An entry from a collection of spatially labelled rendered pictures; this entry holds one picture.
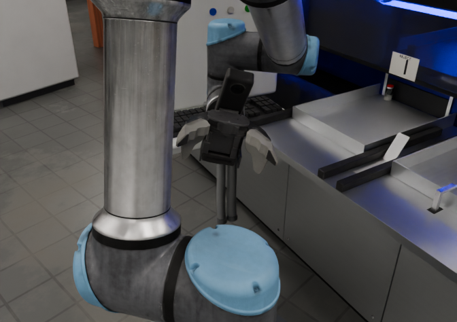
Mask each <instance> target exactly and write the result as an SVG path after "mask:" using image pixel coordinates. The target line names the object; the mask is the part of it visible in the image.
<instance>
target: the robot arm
mask: <svg viewBox="0 0 457 322"><path fill-rule="evenodd" d="M91 1H92V2H93V3H94V5H95V6H96V7H97V8H98V9H99V10H100V11H101V13H102V15H103V136H104V140H103V144H104V207H103V208H102V209H101V210H99V211H98V212H97V213H96V214H95V215H94V217H93V218H92V223H90V224H89V225H88V226H87V227H86V228H85V229H84V231H83V232H82V234H81V236H80V238H79V240H78V243H77V245H78V250H77V251H75V253H74V257H73V278H74V281H75V286H76V288H77V290H78V292H79V294H80V295H81V297H82V298H83V299H84V300H85V301H86V302H88V303H89V304H92V305H94V306H98V307H101V308H103V309H104V310H106V311H109V312H114V313H119V312H121V313H124V314H127V315H132V316H135V317H140V318H143V319H149V320H152V321H157V322H276V316H277V300H278V298H279V296H280V278H279V264H278V260H277V257H276V254H275V252H274V251H273V250H272V248H270V246H269V245H268V243H267V241H266V240H265V239H263V238H262V237H261V236H259V235H258V234H256V233H255V232H253V231H251V230H248V229H246V228H242V227H240V226H234V225H217V226H216V227H215V229H213V228H211V227H207V228H204V229H202V230H201V231H199V232H197V233H196V234H195V235H194V236H187V235H183V234H181V217H180V214H179V213H178V212H177V211H176V210H175V209H174V208H173V207H172V206H171V173H172V154H173V119H174V100H175V66H176V48H177V22H178V20H179V19H180V18H181V17H182V16H183V15H184V14H185V13H186V12H187V11H188V10H189V9H190V7H191V0H91ZM240 1H241V2H242V3H244V4H246V5H247V6H248V9H249V11H250V13H251V16H252V19H253V21H254V24H255V25H256V28H257V31H258V32H249V31H246V28H245V23H244V21H242V20H237V19H233V18H221V19H215V20H212V21H211V22H210V23H209V24H208V27H207V43H206V46H207V102H204V103H203V106H204V107H206V112H205V113H198V114H195V115H193V116H191V117H190V118H189V119H188V121H187V122H186V123H185V125H184V126H183V128H182V129H181V131H180V132H179V134H178V136H177V140H176V146H177V147H179V146H181V158H182V159H183V160H185V159H187V157H189V155H190V153H191V151H192V149H193V147H194V146H195V145H196V144H197V143H200V142H201V141H202V143H201V149H200V156H199V161H201V160H204V161H206V162H212V163H216V164H225V165H229V166H234V164H235V160H236V156H237V168H239V165H240V162H241V158H242V156H241V146H242V143H243V138H244V137H245V136H246V139H245V147H246V150H247V151H248V152H249V153H250V154H251V156H252V161H253V168H254V171H255V172H256V173H258V174H260V173H262V171H263V170H264V168H265V166H266V165H267V163H268V161H270V163H272V164H273V165H274V166H276V165H277V162H278V160H277V154H276V151H275V148H274V146H273V144H272V142H271V139H270V137H269V136H268V134H267V133H266V132H265V131H264V130H263V129H262V128H261V127H260V126H258V125H256V124H254V123H253V122H252V121H250V120H249V119H248V118H247V117H245V116H244V115H245V107H244V106H245V104H246V101H247V99H248V96H249V94H250V91H251V89H252V86H253V84H254V74H253V73H250V72H247V71H262V72H269V73H284V74H292V75H295V76H299V75H313V74H314V73H315V72H316V68H317V64H318V55H319V47H320V41H319V39H318V38H317V37H314V36H309V35H306V32H305V21H304V15H303V4H302V0H240ZM244 70H247V71H244ZM201 157H202V158H201Z"/></svg>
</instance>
